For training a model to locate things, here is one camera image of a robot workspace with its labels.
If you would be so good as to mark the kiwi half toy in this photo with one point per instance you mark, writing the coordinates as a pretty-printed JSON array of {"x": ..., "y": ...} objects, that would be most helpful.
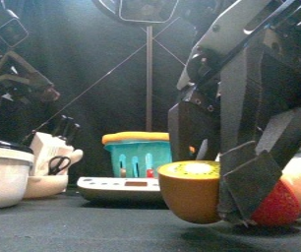
[{"x": 190, "y": 193}]

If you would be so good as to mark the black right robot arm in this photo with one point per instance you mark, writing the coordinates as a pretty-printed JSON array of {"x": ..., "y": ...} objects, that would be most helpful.
[{"x": 205, "y": 13}]

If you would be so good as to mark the teal basket yellow rim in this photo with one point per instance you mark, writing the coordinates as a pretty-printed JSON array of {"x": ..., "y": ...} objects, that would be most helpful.
[{"x": 135, "y": 157}]

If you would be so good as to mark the black pot lid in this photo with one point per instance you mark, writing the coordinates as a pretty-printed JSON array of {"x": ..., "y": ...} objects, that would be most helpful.
[{"x": 3, "y": 144}]

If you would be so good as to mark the red strawberry toy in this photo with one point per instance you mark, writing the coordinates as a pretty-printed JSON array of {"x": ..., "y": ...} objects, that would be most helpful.
[{"x": 280, "y": 206}]

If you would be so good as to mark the white kitchen scale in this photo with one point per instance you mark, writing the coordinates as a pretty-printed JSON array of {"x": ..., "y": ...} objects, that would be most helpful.
[{"x": 117, "y": 188}]

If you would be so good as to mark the white cooking pot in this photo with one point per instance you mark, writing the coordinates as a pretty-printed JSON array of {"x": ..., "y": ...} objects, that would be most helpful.
[{"x": 3, "y": 177}]

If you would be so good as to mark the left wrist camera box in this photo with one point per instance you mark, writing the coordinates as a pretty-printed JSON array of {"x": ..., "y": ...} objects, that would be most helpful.
[{"x": 12, "y": 32}]

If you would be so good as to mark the grey metal frame pole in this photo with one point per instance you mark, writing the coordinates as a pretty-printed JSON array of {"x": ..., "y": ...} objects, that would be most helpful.
[{"x": 149, "y": 78}]

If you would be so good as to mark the overhead camera mount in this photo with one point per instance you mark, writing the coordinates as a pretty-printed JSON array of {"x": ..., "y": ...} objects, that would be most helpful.
[{"x": 143, "y": 10}]

